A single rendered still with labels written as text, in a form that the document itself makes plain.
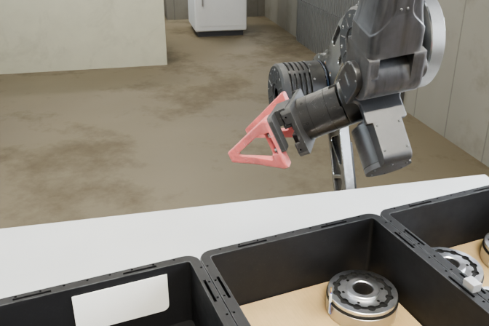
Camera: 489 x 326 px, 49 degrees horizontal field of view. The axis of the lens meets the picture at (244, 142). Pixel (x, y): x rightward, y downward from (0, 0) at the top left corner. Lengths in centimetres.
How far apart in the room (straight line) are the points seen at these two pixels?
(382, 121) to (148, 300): 39
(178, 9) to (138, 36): 250
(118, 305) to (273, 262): 23
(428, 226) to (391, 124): 35
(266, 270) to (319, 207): 55
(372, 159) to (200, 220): 71
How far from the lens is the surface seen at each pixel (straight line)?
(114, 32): 527
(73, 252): 123
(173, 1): 770
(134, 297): 76
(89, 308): 76
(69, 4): 524
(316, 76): 154
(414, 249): 81
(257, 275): 81
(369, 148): 65
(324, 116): 67
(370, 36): 57
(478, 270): 92
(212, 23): 653
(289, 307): 83
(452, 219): 99
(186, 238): 122
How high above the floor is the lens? 137
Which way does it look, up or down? 23 degrees down
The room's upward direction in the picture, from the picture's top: straight up
